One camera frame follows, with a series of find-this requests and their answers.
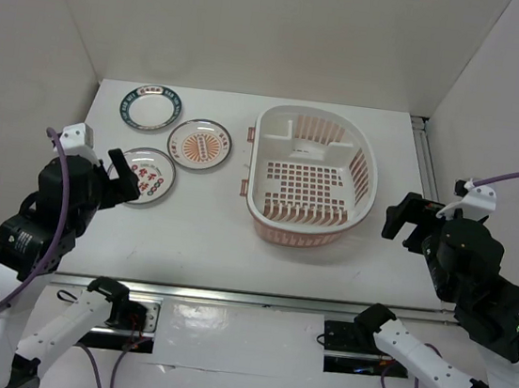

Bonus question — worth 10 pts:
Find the plate with red characters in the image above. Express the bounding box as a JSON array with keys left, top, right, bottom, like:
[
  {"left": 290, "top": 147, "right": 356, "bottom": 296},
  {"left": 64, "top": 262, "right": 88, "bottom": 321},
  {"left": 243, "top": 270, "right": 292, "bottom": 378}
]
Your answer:
[{"left": 123, "top": 147, "right": 177, "bottom": 207}]

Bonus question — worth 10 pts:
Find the plate with orange sunburst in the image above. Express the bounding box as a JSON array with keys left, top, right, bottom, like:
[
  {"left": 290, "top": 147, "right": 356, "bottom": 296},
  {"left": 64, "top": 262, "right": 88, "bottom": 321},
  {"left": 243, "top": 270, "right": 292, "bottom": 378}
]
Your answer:
[{"left": 166, "top": 118, "right": 233, "bottom": 171}]

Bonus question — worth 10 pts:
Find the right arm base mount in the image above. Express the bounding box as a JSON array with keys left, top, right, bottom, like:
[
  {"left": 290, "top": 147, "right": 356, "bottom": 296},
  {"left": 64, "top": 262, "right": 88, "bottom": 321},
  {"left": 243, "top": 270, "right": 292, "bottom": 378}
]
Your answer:
[{"left": 316, "top": 319, "right": 408, "bottom": 379}]

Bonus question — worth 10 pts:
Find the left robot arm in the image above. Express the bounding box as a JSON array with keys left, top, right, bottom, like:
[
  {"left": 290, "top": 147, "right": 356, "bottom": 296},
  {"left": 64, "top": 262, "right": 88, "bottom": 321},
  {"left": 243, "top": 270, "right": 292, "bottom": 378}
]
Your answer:
[{"left": 0, "top": 137, "right": 139, "bottom": 388}]

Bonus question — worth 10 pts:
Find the aluminium side rail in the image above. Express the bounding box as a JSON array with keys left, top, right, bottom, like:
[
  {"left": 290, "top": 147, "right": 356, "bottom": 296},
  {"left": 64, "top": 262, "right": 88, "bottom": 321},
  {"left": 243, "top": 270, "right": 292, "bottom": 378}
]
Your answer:
[{"left": 410, "top": 116, "right": 439, "bottom": 201}]

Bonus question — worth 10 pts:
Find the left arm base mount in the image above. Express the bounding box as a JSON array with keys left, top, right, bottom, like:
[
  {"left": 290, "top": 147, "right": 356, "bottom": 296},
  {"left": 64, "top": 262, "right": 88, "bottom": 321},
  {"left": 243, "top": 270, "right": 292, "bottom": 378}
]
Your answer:
[{"left": 80, "top": 301, "right": 162, "bottom": 354}]

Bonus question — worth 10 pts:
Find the aluminium front rail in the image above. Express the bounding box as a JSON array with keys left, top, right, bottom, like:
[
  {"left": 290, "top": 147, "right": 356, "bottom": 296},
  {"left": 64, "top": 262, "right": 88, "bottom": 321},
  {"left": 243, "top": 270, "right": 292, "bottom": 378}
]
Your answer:
[{"left": 52, "top": 272, "right": 458, "bottom": 325}]

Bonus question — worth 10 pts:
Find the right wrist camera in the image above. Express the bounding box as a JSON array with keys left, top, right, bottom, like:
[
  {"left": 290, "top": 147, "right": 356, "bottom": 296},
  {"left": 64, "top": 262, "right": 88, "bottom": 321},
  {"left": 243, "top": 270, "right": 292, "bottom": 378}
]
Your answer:
[{"left": 436, "top": 179, "right": 497, "bottom": 221}]

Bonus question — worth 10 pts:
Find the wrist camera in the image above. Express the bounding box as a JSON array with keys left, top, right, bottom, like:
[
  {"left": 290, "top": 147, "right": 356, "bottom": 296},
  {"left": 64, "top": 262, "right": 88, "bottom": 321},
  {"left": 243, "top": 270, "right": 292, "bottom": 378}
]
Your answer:
[
  {"left": 436, "top": 179, "right": 497, "bottom": 221},
  {"left": 59, "top": 123, "right": 94, "bottom": 157}
]

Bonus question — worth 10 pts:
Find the white and pink dish rack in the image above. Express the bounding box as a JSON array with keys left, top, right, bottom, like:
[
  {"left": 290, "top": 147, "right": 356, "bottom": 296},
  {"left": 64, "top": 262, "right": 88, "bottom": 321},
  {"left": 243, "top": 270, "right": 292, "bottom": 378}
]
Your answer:
[{"left": 241, "top": 104, "right": 378, "bottom": 248}]

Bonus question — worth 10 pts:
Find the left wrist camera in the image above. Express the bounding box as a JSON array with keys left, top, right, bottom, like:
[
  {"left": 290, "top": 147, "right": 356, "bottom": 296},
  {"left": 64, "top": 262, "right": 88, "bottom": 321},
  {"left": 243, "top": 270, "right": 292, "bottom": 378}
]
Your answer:
[{"left": 59, "top": 123, "right": 94, "bottom": 157}]

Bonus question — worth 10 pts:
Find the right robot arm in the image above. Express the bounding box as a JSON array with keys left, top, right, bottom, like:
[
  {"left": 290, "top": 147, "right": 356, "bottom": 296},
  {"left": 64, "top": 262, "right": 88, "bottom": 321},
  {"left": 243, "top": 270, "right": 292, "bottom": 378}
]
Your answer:
[{"left": 352, "top": 193, "right": 519, "bottom": 388}]

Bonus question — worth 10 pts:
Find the plate with dark blue rim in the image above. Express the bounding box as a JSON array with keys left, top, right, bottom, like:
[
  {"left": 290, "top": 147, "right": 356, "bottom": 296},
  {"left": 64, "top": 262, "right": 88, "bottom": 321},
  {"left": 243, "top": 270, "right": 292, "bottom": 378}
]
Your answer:
[{"left": 119, "top": 84, "right": 183, "bottom": 132}]

